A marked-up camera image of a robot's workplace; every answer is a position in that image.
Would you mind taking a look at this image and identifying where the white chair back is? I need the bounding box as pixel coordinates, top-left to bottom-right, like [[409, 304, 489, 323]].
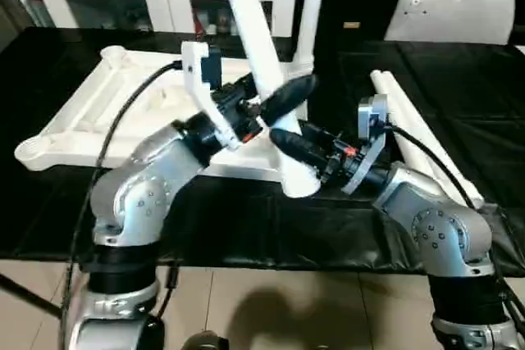
[[384, 0, 517, 47]]

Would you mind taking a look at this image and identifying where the white plastic table top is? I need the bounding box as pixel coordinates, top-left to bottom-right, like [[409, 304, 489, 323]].
[[13, 44, 309, 187]]

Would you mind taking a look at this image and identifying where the black tripod leg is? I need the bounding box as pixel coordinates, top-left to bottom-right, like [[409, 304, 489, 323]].
[[0, 273, 63, 319]]

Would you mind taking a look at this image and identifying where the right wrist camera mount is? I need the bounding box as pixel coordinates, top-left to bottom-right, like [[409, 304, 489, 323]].
[[341, 93, 390, 196]]

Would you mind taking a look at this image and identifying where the white table leg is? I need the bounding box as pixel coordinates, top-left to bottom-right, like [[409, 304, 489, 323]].
[[379, 70, 486, 211], [292, 0, 328, 75], [369, 70, 415, 166], [216, 0, 324, 198]]

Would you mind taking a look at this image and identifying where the dark robot left foot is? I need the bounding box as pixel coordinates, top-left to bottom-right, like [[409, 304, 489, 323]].
[[183, 329, 230, 350]]

